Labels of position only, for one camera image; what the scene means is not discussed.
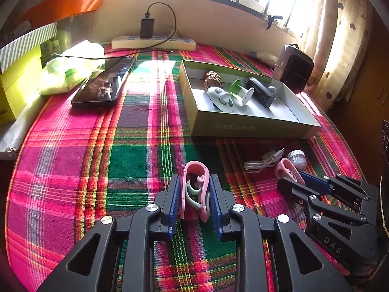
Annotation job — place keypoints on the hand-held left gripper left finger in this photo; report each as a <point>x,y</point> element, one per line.
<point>174,206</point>

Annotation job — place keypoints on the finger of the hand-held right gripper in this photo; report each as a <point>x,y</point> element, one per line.
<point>316,182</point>
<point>293,188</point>

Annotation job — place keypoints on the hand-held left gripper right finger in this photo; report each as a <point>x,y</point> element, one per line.
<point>216,206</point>

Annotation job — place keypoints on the pink and green clip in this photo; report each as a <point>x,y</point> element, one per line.
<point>287,170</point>
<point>194,188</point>

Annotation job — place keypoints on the green and white cardboard box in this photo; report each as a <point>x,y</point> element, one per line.
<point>243,109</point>

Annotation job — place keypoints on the black handheld device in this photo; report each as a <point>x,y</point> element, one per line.
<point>260,92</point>

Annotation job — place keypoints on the white smiley round hook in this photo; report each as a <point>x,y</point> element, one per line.
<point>220,98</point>

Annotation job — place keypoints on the small white round jar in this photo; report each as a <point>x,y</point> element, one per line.
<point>297,158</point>

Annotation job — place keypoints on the wooden cabinet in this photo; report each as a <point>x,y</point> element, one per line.
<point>364,97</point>

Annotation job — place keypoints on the green and white spool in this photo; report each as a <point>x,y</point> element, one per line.
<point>240,92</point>

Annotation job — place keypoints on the plaid tablecloth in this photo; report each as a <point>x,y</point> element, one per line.
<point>76,158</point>

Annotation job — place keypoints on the small grey space heater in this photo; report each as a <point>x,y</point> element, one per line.
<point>293,67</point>

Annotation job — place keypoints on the brown walnut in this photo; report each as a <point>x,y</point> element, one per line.
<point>211,79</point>

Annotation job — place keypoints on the black smartphone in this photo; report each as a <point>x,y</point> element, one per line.
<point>103,82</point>

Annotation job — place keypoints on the heart print curtain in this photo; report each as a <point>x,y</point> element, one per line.
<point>331,36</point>

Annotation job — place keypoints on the white power strip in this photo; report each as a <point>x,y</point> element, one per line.
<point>152,43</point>

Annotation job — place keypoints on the black window latch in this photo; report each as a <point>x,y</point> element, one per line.
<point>270,19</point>

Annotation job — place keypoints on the green and white tissue packet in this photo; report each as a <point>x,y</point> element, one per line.
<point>68,71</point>

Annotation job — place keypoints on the yellow green carton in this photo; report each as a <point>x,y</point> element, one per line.
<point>18,92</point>

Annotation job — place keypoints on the striped white box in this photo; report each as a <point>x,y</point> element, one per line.
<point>27,44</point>

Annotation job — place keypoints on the orange box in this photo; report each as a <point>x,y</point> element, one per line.
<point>60,6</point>

